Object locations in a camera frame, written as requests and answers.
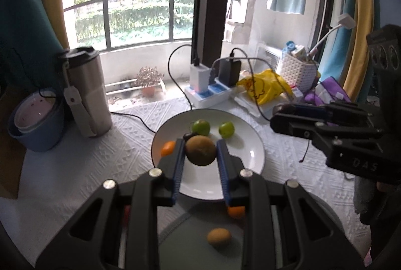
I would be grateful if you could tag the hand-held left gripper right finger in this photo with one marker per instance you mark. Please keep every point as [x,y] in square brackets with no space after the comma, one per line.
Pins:
[224,169]

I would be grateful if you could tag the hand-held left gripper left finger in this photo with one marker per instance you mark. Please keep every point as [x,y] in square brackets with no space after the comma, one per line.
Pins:
[178,169]

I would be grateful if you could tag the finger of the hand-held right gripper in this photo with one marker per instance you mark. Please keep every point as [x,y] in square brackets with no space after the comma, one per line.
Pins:
[313,111]
[294,127]

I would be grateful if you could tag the orange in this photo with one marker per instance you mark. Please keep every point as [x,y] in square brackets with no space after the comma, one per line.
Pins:
[236,211]
[168,148]

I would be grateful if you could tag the white plate with dark rim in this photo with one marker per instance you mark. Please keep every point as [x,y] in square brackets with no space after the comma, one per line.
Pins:
[244,157]

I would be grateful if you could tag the brown kiwi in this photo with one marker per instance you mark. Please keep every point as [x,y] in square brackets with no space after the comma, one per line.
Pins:
[200,150]
[219,237]

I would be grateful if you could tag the dark plum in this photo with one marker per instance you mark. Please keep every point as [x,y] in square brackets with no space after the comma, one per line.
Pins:
[189,136]

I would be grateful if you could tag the green plum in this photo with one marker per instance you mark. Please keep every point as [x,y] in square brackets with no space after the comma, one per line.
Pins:
[200,127]
[226,129]

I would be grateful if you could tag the purple packet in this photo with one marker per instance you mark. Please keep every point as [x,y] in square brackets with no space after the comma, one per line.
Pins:
[332,89]

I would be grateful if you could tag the white woven storage basket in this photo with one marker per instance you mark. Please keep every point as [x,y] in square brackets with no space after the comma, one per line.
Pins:
[297,72]

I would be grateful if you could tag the yellow plastic bag with print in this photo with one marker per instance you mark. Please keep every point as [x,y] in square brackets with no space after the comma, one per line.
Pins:
[263,88]

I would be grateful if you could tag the white ribbed heater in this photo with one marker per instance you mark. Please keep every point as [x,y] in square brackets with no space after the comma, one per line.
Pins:
[271,58]

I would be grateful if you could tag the white and blue power strip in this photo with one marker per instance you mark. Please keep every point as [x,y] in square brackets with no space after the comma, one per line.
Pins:
[210,94]

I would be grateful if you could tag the round grey glass mat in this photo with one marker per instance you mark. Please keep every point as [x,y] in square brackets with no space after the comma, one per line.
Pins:
[194,245]

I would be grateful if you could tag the white textured tablecloth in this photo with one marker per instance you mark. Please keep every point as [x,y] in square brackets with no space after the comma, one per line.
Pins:
[94,163]

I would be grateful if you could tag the black charger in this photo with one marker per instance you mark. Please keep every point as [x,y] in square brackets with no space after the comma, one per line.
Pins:
[229,73]

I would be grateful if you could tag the white charger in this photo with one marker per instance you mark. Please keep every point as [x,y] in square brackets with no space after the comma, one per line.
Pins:
[199,78]

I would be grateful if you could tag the white desk lamp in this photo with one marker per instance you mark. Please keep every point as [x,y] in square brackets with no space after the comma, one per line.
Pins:
[343,22]

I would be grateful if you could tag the potted plant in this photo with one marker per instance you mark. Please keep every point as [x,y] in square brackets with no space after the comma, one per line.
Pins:
[149,78]

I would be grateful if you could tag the steel travel tumbler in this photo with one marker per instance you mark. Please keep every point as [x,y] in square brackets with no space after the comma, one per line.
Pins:
[87,91]

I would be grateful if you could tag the blue bowl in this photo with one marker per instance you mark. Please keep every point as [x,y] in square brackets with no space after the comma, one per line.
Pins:
[40,135]

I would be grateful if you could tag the pink bowl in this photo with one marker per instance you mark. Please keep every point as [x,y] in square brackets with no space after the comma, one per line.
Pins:
[36,113]

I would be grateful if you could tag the black balcony railing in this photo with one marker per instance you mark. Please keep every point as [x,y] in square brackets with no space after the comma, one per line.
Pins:
[141,16]

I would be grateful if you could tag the dark blue curtain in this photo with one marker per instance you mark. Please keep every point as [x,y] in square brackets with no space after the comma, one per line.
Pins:
[22,6]

